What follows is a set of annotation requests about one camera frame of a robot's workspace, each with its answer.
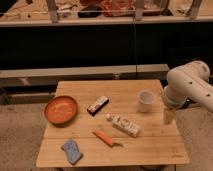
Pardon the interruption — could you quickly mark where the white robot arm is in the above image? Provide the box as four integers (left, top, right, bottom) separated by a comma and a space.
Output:
162, 61, 213, 124

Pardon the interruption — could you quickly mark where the dark rectangular box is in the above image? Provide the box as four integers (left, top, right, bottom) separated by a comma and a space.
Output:
87, 96, 109, 116

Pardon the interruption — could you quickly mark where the white labelled bottle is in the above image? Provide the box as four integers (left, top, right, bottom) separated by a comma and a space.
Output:
106, 114, 140, 137

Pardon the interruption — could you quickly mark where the white plastic cup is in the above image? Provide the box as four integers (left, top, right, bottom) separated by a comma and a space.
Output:
138, 90, 155, 113

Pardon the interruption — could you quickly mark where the long grey bench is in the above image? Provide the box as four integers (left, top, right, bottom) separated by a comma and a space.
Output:
0, 64, 169, 87

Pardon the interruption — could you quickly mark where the black object on shelf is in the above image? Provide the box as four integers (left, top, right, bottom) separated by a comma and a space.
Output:
78, 5, 102, 18

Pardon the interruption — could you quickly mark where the blue sponge cloth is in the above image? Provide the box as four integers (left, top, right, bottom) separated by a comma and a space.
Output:
61, 140, 83, 165

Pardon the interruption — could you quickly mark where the orange toy carrot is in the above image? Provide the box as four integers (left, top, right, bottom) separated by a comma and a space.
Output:
93, 131, 122, 147

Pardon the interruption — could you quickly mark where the orange bowl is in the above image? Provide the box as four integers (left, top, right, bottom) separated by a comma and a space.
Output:
44, 96, 78, 125

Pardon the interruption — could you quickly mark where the red object on shelf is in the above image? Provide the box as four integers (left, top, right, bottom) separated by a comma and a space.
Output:
101, 0, 134, 17

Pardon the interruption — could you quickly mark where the black hanging cable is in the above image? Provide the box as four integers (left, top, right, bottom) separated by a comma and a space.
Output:
132, 15, 139, 80

